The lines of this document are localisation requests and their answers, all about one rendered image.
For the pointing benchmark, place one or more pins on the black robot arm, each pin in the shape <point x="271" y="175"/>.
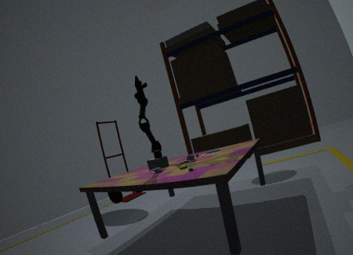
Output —
<point x="155" y="145"/>

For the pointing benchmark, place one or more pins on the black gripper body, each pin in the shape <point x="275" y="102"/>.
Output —
<point x="138" y="88"/>

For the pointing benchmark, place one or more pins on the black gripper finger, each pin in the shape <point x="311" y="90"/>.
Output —
<point x="137" y="80"/>

